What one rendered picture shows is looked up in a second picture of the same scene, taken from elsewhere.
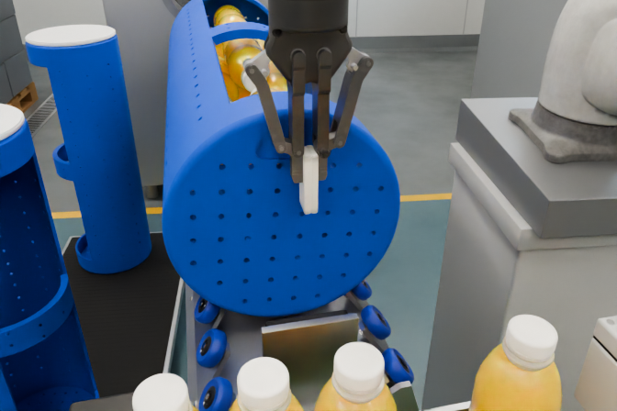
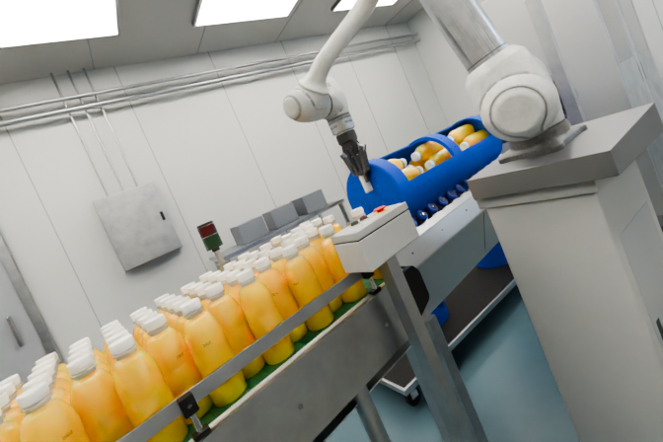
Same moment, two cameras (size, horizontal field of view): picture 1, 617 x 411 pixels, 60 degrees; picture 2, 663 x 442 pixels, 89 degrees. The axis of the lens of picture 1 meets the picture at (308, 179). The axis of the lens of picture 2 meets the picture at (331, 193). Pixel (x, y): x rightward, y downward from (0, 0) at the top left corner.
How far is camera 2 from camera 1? 1.10 m
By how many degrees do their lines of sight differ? 66
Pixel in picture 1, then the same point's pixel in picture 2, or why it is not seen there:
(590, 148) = (518, 152)
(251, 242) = (366, 205)
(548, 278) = (510, 225)
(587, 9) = not seen: hidden behind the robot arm
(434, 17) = not seen: outside the picture
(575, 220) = (483, 188)
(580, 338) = (557, 267)
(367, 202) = (389, 188)
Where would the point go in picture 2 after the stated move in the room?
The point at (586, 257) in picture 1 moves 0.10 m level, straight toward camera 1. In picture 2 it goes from (523, 211) to (488, 224)
